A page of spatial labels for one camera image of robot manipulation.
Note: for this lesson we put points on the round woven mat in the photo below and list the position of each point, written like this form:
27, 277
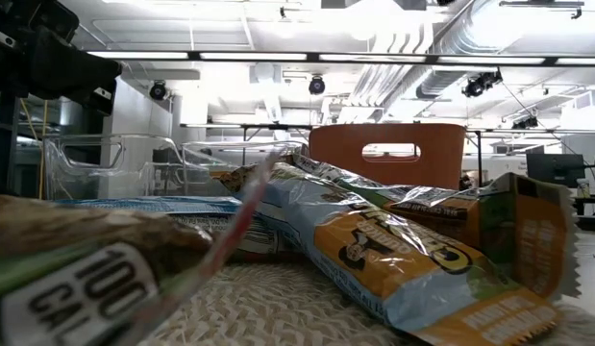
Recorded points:
287, 307

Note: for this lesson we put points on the black aluminium table frame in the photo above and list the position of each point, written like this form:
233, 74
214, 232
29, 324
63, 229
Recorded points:
590, 223

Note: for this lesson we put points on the silver ceiling duct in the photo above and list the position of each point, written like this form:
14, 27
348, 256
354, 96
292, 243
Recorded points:
451, 43

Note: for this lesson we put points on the orange plastic bin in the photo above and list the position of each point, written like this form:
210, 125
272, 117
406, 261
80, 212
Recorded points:
340, 149

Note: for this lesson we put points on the black monitor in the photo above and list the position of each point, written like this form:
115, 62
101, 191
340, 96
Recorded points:
554, 170

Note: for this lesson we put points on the black ceiling spotlight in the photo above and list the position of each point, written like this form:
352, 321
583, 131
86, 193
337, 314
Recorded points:
525, 122
316, 85
479, 84
157, 90

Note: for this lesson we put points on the clear plastic bin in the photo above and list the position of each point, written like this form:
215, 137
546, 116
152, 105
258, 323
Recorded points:
230, 144
109, 137

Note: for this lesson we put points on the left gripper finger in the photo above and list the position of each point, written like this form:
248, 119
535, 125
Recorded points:
71, 62
102, 98

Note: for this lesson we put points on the blue granola bar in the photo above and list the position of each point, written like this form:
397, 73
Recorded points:
181, 206

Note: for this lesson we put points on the long strip light bar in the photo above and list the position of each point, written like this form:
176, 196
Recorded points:
254, 56

